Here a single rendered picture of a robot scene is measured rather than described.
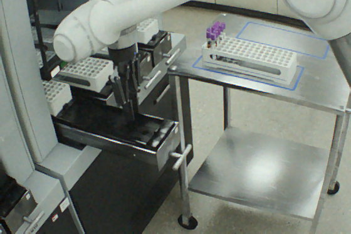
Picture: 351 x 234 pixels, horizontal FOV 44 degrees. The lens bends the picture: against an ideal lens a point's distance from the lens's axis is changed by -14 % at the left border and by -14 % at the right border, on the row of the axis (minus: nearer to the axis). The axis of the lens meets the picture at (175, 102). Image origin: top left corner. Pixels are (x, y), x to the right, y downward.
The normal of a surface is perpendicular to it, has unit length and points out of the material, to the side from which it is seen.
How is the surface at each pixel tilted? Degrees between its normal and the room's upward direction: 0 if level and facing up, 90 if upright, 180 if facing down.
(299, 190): 0
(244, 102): 0
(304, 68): 0
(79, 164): 90
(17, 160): 90
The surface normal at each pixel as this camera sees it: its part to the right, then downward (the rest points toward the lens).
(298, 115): -0.07, -0.81
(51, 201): 0.90, 0.20
